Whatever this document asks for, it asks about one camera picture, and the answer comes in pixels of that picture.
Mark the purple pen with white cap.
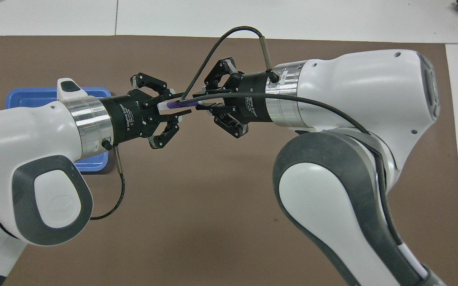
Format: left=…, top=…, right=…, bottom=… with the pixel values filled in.
left=158, top=99, right=206, bottom=110

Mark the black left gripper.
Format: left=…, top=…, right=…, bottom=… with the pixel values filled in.
left=101, top=73, right=192, bottom=150

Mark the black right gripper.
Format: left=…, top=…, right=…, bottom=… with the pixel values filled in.
left=195, top=58, right=278, bottom=139

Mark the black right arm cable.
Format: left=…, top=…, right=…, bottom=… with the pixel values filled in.
left=180, top=26, right=432, bottom=282

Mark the blue plastic tray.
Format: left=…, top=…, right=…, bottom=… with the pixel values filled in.
left=6, top=87, right=112, bottom=174

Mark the brown table mat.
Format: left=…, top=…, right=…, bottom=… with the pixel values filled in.
left=0, top=35, right=458, bottom=286

